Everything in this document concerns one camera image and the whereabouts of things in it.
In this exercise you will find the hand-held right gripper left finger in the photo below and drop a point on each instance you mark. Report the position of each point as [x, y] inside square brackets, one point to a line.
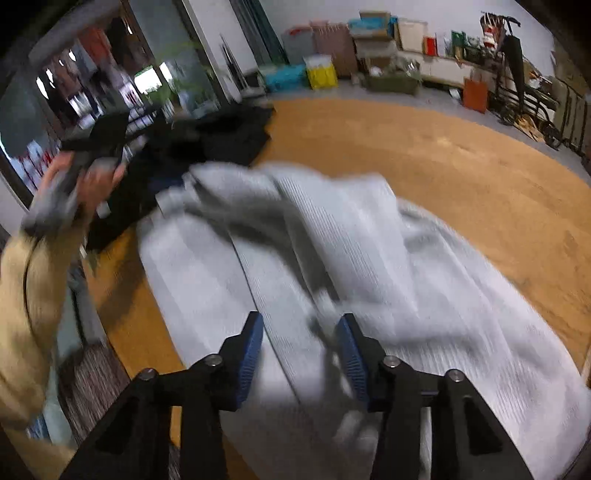
[249, 357]

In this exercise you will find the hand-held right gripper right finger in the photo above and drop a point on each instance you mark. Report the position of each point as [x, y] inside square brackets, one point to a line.
[353, 357]

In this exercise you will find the grey knit sweater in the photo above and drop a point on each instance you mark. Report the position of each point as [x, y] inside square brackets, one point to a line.
[323, 230]

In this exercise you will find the person's left forearm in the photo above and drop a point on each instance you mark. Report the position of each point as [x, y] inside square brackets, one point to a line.
[27, 323]

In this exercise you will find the row of hanging clothes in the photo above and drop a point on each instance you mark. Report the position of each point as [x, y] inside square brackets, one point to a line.
[92, 60]

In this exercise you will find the person's left hand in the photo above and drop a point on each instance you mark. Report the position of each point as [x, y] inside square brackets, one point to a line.
[97, 189]

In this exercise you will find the tall leafy green plant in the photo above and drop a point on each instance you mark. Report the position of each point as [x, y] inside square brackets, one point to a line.
[184, 69]

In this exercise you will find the black garment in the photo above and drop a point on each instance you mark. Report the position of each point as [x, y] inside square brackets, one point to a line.
[231, 134]

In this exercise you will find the speckled fabric seat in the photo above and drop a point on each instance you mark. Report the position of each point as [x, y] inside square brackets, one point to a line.
[92, 383]

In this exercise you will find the teal flat box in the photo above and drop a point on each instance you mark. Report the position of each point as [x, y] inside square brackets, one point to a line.
[281, 78]

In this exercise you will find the dark teal curtain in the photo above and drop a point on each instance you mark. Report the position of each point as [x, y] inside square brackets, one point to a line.
[263, 32]

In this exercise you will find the grey suitcase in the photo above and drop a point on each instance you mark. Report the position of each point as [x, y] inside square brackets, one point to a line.
[298, 46]

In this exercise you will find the yellow shopping bag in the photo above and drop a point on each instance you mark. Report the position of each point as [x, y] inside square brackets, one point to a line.
[322, 76]

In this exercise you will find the pink ribbed suitcase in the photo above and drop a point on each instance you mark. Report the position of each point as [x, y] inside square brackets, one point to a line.
[334, 48]

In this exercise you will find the olive green crate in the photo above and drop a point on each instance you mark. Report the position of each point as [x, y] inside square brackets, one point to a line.
[392, 83]

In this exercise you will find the white wrapped carton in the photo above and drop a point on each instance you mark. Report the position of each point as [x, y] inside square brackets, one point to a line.
[374, 50]

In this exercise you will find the orange paper bag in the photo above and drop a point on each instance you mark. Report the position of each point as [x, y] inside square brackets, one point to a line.
[475, 94]

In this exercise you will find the teal plastic bag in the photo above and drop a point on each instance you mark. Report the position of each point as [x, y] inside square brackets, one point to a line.
[369, 28]

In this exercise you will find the white low cabinet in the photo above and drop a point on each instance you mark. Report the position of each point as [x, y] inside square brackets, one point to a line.
[443, 71]

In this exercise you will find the brown cardboard box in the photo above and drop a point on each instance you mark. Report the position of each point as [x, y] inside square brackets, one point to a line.
[374, 15]

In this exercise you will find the black wheeled trolley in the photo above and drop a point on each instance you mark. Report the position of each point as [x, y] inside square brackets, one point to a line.
[531, 106]

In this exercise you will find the red box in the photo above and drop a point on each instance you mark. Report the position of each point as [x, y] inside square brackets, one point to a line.
[430, 46]

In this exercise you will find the white flat board box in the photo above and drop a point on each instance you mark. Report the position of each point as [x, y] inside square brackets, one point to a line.
[411, 34]

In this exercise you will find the green box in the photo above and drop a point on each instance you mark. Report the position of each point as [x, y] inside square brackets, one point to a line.
[458, 44]

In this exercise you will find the black umbrella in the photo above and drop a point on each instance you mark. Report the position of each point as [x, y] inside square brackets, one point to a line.
[515, 64]

